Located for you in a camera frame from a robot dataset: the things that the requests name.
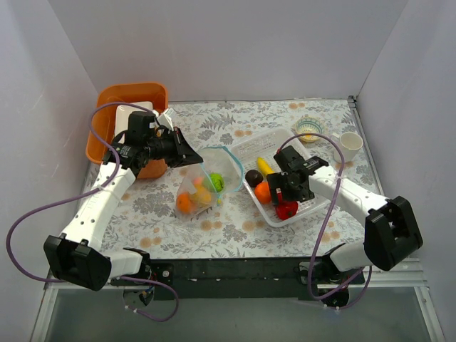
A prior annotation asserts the orange plastic tub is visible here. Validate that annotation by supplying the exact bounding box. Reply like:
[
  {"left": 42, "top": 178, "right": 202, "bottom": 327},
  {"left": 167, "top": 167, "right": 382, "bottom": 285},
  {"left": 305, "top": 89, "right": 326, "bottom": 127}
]
[{"left": 85, "top": 82, "right": 168, "bottom": 179}]

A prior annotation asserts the floral table mat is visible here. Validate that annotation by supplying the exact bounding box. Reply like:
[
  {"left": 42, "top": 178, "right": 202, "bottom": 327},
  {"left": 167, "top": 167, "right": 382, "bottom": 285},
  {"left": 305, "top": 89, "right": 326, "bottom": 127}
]
[{"left": 101, "top": 100, "right": 364, "bottom": 259}]

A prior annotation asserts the white plastic basket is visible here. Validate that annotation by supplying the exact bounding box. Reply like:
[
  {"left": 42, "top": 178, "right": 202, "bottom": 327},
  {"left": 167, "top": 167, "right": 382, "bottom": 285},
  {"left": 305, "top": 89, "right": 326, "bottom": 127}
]
[{"left": 230, "top": 128, "right": 329, "bottom": 228}]

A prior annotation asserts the orange tangerine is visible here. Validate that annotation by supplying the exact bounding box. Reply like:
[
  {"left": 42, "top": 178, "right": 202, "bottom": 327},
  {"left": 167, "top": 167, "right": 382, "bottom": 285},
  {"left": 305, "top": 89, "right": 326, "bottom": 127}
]
[
  {"left": 176, "top": 192, "right": 195, "bottom": 214},
  {"left": 254, "top": 182, "right": 271, "bottom": 204}
]

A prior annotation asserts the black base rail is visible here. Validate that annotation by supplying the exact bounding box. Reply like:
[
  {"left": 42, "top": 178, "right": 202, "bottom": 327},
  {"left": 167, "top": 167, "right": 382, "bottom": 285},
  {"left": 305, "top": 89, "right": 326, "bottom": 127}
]
[{"left": 110, "top": 254, "right": 368, "bottom": 302}]

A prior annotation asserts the red bell pepper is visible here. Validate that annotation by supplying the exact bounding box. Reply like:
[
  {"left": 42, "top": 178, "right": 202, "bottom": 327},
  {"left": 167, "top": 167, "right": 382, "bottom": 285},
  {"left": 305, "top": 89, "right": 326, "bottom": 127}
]
[{"left": 275, "top": 201, "right": 299, "bottom": 220}]

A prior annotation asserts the yellow banana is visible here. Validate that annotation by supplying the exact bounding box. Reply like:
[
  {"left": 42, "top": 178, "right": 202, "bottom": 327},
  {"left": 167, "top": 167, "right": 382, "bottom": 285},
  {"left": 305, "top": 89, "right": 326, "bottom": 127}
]
[{"left": 256, "top": 157, "right": 274, "bottom": 177}]

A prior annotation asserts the clear zip top bag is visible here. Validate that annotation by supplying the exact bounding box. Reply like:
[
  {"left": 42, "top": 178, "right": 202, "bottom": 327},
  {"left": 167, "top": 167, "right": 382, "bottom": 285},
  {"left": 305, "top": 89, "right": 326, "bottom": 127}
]
[{"left": 175, "top": 146, "right": 244, "bottom": 221}]

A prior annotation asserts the yellow lemon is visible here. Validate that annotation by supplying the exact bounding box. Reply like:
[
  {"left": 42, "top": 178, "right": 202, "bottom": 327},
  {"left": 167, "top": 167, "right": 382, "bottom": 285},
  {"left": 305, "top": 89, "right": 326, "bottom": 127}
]
[{"left": 190, "top": 186, "right": 212, "bottom": 207}]

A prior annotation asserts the white rectangular plate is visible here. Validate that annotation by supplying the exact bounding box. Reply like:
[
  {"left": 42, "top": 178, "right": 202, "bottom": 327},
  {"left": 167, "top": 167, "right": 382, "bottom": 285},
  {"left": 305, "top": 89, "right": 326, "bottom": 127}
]
[{"left": 114, "top": 101, "right": 153, "bottom": 135}]

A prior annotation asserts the green lime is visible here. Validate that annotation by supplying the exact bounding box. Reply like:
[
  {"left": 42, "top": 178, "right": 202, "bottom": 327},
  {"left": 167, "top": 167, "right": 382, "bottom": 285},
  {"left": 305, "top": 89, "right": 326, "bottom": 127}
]
[{"left": 208, "top": 172, "right": 225, "bottom": 193}]

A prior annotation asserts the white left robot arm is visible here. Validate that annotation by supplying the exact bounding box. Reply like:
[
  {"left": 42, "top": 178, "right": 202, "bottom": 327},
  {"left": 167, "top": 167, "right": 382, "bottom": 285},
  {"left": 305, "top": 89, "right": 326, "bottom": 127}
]
[{"left": 43, "top": 108, "right": 203, "bottom": 291}]

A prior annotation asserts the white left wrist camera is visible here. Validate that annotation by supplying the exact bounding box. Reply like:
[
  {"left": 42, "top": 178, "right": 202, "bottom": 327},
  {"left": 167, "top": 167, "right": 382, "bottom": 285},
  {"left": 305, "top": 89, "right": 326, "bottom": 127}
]
[{"left": 157, "top": 108, "right": 176, "bottom": 130}]

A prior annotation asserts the dark brown avocado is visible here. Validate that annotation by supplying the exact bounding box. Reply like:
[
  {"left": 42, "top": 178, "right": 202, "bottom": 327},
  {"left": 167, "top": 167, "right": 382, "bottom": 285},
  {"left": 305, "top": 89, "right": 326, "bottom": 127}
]
[{"left": 245, "top": 170, "right": 264, "bottom": 188}]

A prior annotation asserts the small patterned bowl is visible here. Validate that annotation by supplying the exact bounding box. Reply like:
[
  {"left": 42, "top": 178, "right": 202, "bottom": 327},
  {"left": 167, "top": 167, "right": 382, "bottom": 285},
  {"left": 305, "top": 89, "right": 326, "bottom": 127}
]
[{"left": 293, "top": 115, "right": 326, "bottom": 143}]

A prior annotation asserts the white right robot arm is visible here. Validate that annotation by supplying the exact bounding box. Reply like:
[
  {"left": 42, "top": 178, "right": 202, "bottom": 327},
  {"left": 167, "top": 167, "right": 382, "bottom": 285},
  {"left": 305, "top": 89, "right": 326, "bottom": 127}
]
[{"left": 267, "top": 146, "right": 423, "bottom": 283}]

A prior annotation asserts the pink peach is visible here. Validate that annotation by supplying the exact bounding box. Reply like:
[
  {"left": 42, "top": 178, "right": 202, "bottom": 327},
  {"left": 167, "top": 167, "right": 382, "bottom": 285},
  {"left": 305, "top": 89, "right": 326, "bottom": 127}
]
[{"left": 192, "top": 177, "right": 204, "bottom": 187}]

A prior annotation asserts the white mug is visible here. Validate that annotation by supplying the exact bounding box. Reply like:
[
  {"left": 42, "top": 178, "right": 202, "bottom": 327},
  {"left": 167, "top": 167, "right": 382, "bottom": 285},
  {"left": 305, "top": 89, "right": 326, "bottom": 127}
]
[{"left": 330, "top": 132, "right": 363, "bottom": 163}]

